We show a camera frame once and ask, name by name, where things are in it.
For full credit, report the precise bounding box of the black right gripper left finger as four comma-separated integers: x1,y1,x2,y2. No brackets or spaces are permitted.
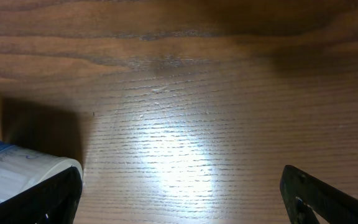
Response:
0,167,83,224

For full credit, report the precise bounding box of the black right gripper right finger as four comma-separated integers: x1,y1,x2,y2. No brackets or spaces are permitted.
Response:
280,165,358,224

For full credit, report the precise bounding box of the blue white round tub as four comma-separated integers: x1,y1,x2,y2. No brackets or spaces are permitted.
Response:
0,141,83,203

